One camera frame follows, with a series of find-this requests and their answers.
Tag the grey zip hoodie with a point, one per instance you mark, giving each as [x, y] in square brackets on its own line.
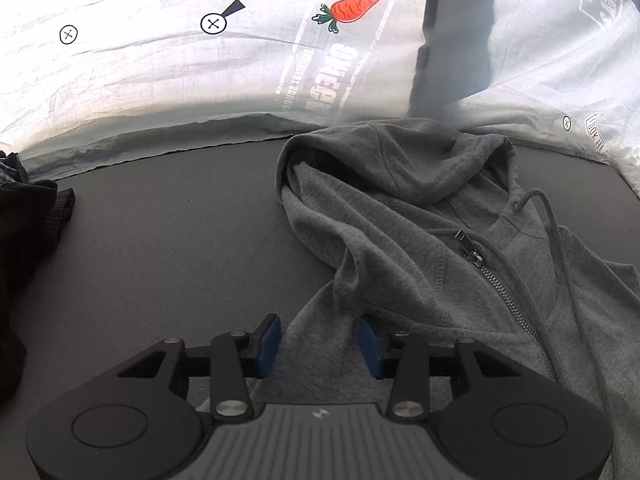
[425, 240]

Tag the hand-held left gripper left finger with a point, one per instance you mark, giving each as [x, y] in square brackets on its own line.
[270, 347]

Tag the blue plaid shirt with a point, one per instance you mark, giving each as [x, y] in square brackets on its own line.
[10, 167]

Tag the black garment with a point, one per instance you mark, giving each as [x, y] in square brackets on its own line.
[25, 270]

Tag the white printed sheet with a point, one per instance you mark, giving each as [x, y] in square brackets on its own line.
[200, 60]

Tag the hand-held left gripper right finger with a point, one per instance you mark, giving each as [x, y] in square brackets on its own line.
[369, 347]

